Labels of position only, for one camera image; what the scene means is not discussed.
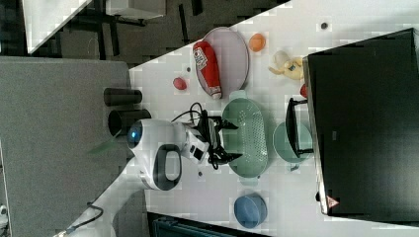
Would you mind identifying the toy strawberry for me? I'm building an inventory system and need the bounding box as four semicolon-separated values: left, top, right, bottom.
173;77;187;91

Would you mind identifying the blue plastic cup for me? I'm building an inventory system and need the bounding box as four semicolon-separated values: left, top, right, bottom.
233;193;268;229

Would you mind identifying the plush red ketchup bottle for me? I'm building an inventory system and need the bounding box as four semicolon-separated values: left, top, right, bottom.
193;40;222;100

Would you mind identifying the white side table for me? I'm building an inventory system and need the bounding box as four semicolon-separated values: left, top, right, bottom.
22;0;92;54

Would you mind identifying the mint green plastic strainer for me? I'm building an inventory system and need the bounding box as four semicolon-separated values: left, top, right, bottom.
222;90;269;187

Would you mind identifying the blue metal frame rail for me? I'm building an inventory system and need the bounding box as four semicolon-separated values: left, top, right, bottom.
147;211;271;237

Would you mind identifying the silver black toaster oven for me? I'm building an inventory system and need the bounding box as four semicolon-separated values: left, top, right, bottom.
286;28;419;226

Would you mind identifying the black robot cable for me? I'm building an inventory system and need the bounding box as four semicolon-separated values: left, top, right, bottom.
171;102;221;171

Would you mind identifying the dark grey cup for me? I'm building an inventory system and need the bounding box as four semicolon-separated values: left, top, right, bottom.
104;88;142;107

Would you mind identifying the toy peeled banana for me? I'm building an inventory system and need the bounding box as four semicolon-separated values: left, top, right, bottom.
268;50;303;80

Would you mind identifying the toy orange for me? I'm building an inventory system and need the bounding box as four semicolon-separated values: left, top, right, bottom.
249;34;266;52

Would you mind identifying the mint green mug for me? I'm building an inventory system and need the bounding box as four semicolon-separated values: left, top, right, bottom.
273;122;313;172

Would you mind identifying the small red toy tomato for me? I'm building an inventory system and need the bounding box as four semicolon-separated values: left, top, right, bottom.
299;84;307;98

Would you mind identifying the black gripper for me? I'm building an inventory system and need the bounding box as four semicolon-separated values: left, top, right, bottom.
198;110;242;165

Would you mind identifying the grey round plate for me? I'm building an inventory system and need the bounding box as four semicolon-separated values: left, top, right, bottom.
195;27;249;98

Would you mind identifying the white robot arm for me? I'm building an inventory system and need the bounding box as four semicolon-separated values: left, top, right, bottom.
53;111;240;237

